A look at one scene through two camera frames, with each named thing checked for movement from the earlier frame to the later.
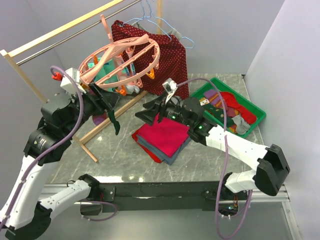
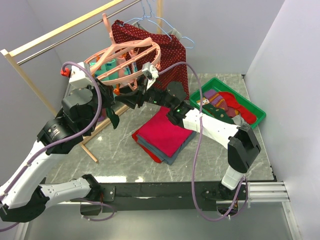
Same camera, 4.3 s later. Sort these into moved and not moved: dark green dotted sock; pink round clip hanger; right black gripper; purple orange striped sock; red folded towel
Moved: dark green dotted sock; right black gripper
Not moved: red folded towel; purple orange striped sock; pink round clip hanger
